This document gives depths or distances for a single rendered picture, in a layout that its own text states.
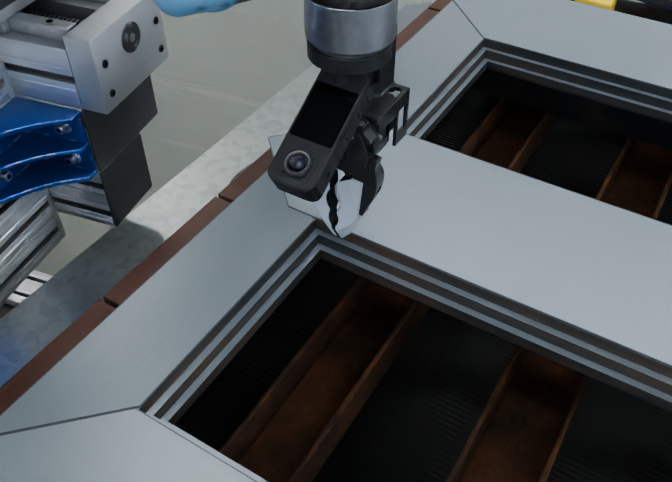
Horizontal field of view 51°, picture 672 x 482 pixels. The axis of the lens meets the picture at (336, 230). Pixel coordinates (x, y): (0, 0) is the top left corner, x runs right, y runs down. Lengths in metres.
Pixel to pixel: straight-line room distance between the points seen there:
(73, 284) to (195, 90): 1.68
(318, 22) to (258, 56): 2.17
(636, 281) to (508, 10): 0.55
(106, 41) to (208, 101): 1.71
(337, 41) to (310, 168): 0.10
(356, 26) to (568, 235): 0.32
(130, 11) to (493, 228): 0.45
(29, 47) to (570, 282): 0.60
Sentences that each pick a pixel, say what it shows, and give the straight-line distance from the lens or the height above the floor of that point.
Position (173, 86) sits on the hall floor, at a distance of 2.61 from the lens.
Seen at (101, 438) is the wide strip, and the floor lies 0.85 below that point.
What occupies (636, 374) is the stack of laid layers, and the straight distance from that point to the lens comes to 0.68.
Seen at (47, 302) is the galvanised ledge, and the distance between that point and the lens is 0.95.
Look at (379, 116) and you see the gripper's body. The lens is 0.62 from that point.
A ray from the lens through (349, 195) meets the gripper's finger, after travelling 0.66.
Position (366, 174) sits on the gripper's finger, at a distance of 0.64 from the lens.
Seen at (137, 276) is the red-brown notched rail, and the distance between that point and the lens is 0.74.
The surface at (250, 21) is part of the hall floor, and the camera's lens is 2.99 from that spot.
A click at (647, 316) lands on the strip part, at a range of 0.70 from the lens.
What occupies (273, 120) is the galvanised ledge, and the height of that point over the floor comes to 0.68.
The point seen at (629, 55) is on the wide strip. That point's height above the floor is 0.85.
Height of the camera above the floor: 1.35
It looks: 43 degrees down
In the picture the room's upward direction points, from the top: straight up
